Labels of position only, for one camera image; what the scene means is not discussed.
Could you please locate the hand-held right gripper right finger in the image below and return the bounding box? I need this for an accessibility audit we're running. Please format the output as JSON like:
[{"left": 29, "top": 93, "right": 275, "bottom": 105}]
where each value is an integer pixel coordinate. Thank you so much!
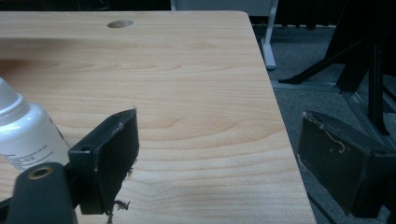
[{"left": 297, "top": 110, "right": 396, "bottom": 218}]

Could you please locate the black metal stand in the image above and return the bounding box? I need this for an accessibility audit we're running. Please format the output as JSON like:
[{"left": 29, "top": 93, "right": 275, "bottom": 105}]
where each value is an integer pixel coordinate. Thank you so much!
[{"left": 277, "top": 0, "right": 396, "bottom": 136}]

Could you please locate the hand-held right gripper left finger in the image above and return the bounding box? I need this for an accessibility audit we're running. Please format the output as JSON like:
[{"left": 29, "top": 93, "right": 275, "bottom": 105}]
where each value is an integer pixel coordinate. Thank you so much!
[{"left": 67, "top": 107, "right": 140, "bottom": 216}]

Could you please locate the white table leg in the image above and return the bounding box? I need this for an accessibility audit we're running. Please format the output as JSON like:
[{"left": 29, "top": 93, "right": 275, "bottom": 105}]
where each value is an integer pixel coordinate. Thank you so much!
[{"left": 261, "top": 0, "right": 279, "bottom": 71}]

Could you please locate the white plastic bottle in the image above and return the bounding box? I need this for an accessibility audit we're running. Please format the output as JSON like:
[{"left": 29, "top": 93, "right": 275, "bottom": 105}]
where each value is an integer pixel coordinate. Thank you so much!
[{"left": 0, "top": 77, "right": 71, "bottom": 173}]

